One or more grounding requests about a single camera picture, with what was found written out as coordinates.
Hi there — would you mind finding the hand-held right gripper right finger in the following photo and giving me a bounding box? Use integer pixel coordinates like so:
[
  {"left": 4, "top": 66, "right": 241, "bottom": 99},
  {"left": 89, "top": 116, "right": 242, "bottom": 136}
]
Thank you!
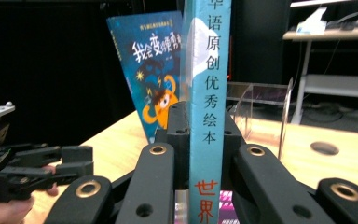
[{"left": 222, "top": 110, "right": 246, "bottom": 188}]

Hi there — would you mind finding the dark blue monster picture book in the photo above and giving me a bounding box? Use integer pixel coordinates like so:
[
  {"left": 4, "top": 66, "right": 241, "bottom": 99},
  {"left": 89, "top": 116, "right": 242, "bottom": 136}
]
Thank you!
[{"left": 106, "top": 10, "right": 185, "bottom": 145}]

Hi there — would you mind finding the clear acrylic book rack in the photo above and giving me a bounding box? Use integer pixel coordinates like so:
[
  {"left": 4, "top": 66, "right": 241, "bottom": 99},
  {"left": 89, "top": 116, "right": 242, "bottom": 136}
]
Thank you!
[{"left": 226, "top": 77, "right": 295, "bottom": 161}]

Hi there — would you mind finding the white blue box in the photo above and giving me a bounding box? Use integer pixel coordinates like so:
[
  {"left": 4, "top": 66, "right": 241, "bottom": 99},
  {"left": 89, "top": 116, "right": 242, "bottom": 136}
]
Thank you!
[{"left": 296, "top": 7, "right": 328, "bottom": 35}]

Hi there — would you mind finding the tangle of black cables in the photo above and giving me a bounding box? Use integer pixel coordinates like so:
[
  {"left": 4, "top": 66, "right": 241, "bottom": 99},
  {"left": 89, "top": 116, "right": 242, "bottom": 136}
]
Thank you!
[{"left": 302, "top": 102, "right": 348, "bottom": 124}]

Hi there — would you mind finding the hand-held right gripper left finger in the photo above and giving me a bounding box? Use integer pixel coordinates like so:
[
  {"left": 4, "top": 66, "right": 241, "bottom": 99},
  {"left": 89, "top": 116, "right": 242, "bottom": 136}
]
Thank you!
[{"left": 167, "top": 101, "right": 190, "bottom": 188}]

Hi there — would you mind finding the white metal table frame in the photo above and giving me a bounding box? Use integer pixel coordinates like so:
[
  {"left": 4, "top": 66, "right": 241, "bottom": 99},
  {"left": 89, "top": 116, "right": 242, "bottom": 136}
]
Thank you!
[{"left": 282, "top": 27, "right": 358, "bottom": 125}]

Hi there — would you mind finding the light blue picture book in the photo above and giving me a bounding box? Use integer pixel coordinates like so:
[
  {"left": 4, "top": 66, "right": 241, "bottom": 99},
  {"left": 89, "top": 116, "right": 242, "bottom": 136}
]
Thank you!
[{"left": 180, "top": 0, "right": 233, "bottom": 224}]

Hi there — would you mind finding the black round cable grommet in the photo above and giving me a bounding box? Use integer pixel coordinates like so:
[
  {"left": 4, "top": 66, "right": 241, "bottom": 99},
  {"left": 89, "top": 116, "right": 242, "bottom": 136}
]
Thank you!
[{"left": 310, "top": 141, "right": 340, "bottom": 156}]

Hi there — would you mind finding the dark cable bundle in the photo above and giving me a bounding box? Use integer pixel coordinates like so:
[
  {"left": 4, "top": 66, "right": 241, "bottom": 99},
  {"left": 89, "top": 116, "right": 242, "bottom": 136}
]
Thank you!
[{"left": 325, "top": 11, "right": 358, "bottom": 32}]

